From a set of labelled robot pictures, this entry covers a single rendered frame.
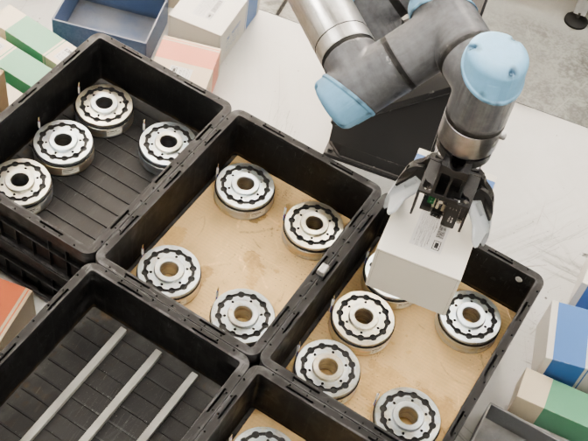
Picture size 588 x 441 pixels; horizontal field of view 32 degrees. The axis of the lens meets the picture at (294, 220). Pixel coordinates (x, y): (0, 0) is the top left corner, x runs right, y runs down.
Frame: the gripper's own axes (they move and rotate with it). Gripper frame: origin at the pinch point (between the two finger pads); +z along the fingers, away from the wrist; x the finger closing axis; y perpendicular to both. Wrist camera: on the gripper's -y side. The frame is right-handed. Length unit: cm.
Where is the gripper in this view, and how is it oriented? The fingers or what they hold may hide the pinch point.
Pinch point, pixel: (434, 222)
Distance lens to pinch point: 148.7
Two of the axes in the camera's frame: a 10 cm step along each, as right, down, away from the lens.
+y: -3.6, 7.2, -5.9
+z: -1.2, 5.9, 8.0
